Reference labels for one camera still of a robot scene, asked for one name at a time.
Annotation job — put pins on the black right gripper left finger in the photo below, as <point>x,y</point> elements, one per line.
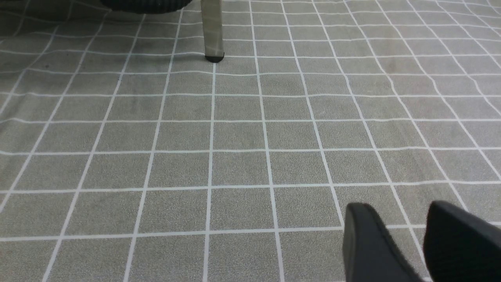
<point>369,252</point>

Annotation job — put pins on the black knit sneaker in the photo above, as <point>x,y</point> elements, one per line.
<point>146,6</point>

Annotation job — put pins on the steel shoe rack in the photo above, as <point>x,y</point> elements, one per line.
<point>212,30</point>

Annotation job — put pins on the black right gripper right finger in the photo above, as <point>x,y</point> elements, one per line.
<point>460,247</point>

